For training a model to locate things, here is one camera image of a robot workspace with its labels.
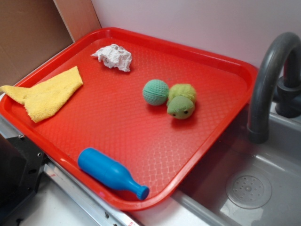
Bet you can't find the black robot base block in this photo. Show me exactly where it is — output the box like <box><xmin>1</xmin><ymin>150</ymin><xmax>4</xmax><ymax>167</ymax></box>
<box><xmin>0</xmin><ymin>136</ymin><xmax>46</xmax><ymax>223</ymax></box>

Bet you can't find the brown cardboard panel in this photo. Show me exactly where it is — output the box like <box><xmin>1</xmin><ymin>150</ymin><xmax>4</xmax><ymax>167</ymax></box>
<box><xmin>0</xmin><ymin>0</ymin><xmax>101</xmax><ymax>85</ymax></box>

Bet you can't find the grey toy sink basin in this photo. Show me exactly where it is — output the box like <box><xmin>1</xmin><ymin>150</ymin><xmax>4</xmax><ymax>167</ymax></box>
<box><xmin>173</xmin><ymin>109</ymin><xmax>301</xmax><ymax>226</ymax></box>

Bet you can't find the crumpled white paper towel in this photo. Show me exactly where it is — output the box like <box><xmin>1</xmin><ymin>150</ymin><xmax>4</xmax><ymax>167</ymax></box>
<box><xmin>91</xmin><ymin>44</ymin><xmax>132</xmax><ymax>72</ymax></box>

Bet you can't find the green plush turtle toy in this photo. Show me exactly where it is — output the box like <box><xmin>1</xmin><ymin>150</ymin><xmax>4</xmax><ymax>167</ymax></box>
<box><xmin>166</xmin><ymin>83</ymin><xmax>197</xmax><ymax>120</ymax></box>

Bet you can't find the green dimpled ball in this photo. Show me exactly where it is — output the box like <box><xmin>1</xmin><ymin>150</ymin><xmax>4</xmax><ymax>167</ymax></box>
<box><xmin>143</xmin><ymin>80</ymin><xmax>169</xmax><ymax>106</ymax></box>

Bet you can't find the yellow cloth towel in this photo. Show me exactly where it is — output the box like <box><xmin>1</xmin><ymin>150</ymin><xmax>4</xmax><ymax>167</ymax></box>
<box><xmin>0</xmin><ymin>66</ymin><xmax>83</xmax><ymax>123</ymax></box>

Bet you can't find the blue plastic toy bottle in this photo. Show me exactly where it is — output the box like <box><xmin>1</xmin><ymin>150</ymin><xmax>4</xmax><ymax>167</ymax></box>
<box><xmin>78</xmin><ymin>148</ymin><xmax>150</xmax><ymax>200</ymax></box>

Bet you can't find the grey toy faucet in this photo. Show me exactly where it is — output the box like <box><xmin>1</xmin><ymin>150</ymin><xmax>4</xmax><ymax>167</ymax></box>
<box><xmin>247</xmin><ymin>32</ymin><xmax>301</xmax><ymax>144</ymax></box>

